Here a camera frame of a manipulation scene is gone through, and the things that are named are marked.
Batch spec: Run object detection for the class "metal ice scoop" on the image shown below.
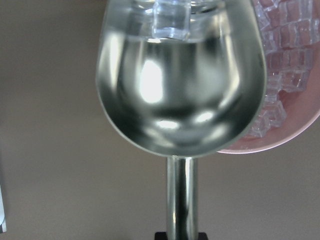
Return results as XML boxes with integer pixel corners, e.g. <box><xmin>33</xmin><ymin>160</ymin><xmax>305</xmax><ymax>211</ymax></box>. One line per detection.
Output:
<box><xmin>96</xmin><ymin>0</ymin><xmax>267</xmax><ymax>240</ymax></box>

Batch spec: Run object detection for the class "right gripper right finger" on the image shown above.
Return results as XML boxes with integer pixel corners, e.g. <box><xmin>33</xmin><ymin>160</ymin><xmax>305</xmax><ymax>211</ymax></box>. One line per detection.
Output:
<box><xmin>198</xmin><ymin>232</ymin><xmax>208</xmax><ymax>240</ymax></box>

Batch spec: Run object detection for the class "ice cube in scoop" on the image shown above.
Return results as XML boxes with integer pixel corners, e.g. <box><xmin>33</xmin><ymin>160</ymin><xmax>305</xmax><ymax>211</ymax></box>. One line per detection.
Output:
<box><xmin>151</xmin><ymin>0</ymin><xmax>191</xmax><ymax>41</ymax></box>

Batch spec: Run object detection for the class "pink bowl of ice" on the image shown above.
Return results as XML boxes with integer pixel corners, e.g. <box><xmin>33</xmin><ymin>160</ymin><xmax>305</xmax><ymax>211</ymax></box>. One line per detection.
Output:
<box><xmin>223</xmin><ymin>0</ymin><xmax>320</xmax><ymax>154</ymax></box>

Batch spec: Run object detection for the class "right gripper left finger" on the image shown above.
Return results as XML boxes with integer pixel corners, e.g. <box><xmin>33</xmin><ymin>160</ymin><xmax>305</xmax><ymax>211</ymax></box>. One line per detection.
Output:
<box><xmin>154</xmin><ymin>232</ymin><xmax>168</xmax><ymax>240</ymax></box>

